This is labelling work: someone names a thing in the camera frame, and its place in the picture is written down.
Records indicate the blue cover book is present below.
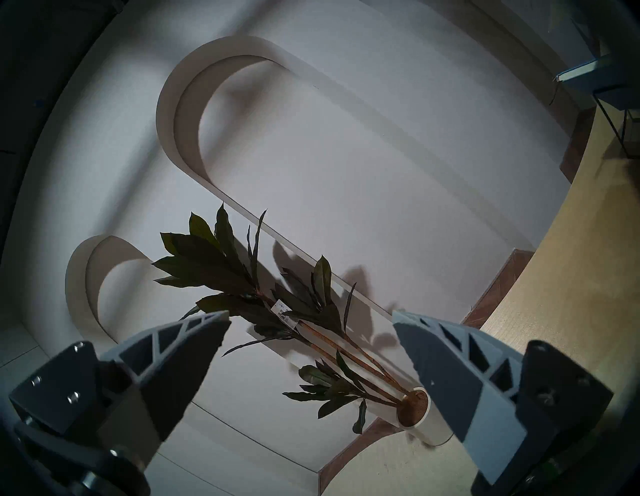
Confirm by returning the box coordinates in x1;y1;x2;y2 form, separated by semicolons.
552;55;640;111

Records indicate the dark green potted plant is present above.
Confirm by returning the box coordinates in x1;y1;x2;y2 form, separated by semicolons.
152;202;451;446

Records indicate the black wire bookend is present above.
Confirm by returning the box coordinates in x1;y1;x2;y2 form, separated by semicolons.
592;90;640;161

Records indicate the white plant tag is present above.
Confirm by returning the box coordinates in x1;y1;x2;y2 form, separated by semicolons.
272;300;301;328

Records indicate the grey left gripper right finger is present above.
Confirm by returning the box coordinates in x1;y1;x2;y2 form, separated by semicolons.
391;310;613;483

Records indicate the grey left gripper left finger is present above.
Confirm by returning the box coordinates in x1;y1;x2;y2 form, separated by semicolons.
9;310;232;473

